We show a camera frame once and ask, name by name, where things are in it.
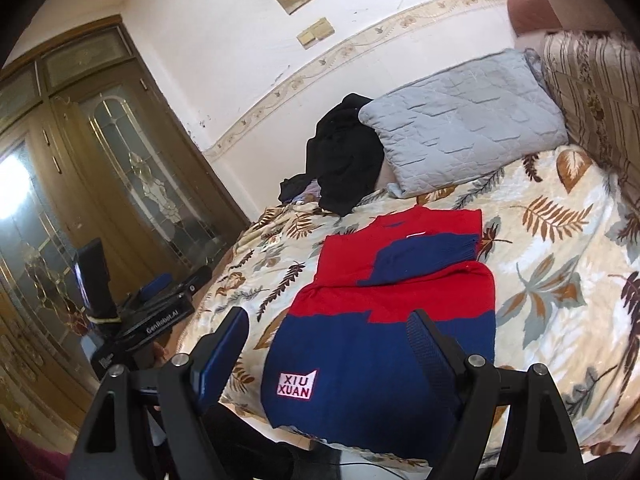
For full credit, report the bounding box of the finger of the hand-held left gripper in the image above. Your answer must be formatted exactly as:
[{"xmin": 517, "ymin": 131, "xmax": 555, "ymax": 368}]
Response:
[
  {"xmin": 182, "ymin": 264, "xmax": 214, "ymax": 295},
  {"xmin": 139, "ymin": 273, "xmax": 174, "ymax": 304}
]

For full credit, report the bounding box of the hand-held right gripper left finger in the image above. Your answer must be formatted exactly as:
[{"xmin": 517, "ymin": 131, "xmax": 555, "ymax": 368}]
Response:
[{"xmin": 66, "ymin": 306, "xmax": 250, "ymax": 480}]

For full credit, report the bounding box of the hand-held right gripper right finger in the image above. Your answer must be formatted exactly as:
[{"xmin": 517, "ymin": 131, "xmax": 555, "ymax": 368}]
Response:
[{"xmin": 406, "ymin": 309, "xmax": 586, "ymax": 480}]

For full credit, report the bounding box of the red and blue knit sweater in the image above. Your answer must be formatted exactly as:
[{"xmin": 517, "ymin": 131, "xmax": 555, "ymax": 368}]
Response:
[{"xmin": 260, "ymin": 206, "xmax": 497, "ymax": 453}]

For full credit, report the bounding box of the black clothes pile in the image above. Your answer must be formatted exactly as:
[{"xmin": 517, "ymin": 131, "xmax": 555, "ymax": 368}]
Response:
[{"xmin": 278, "ymin": 92, "xmax": 386, "ymax": 217}]

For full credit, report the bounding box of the wooden wardrobe with glass doors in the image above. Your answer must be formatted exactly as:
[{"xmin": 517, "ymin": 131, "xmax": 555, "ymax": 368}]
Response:
[{"xmin": 0, "ymin": 14, "xmax": 252, "ymax": 443}]

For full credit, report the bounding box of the leaf print fleece blanket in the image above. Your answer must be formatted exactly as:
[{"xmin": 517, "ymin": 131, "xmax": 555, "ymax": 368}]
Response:
[{"xmin": 192, "ymin": 145, "xmax": 640, "ymax": 461}]

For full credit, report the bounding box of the grey quilted pillow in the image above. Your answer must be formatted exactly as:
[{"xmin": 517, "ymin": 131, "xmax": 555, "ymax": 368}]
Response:
[{"xmin": 358, "ymin": 48, "xmax": 570, "ymax": 199}]

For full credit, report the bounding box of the striped floral cushion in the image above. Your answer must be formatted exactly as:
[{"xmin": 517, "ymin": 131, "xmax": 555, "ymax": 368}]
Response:
[{"xmin": 541, "ymin": 30, "xmax": 640, "ymax": 221}]

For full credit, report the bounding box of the pink cloth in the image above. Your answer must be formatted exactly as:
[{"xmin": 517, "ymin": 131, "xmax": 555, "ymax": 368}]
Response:
[{"xmin": 507, "ymin": 0, "xmax": 567, "ymax": 37}]

